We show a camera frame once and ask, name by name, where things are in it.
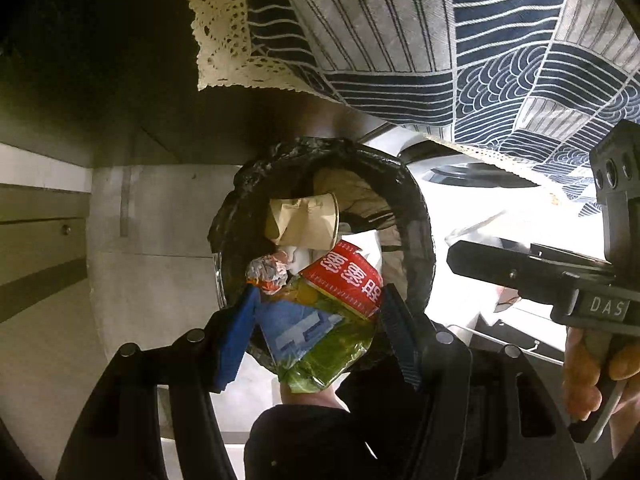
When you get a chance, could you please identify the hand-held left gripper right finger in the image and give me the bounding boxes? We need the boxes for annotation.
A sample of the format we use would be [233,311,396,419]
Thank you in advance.
[379,284,587,480]

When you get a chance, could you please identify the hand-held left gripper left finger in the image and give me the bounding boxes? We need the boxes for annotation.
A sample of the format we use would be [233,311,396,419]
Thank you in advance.
[57,284,262,480]

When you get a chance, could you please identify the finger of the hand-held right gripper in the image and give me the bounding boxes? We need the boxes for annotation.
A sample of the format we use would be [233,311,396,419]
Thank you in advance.
[446,240,568,307]

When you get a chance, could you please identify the red and white wrapper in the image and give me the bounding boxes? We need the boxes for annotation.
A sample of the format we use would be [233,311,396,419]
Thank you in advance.
[245,252,292,295]

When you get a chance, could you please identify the green and red snack packet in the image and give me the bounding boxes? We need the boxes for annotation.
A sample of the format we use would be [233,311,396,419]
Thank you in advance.
[255,240,386,394]

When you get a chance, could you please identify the trash bin with black bag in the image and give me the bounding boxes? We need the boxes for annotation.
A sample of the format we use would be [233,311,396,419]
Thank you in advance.
[209,136,437,372]

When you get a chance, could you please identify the brown paper cup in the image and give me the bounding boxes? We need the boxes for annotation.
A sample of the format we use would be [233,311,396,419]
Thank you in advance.
[264,192,342,252]

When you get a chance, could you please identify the person's right hand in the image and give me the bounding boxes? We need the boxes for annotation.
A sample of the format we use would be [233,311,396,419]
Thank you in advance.
[561,327,640,461]

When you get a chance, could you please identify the blue patterned lace-edged tablecloth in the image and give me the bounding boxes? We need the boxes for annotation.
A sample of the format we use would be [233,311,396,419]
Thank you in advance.
[184,0,640,217]

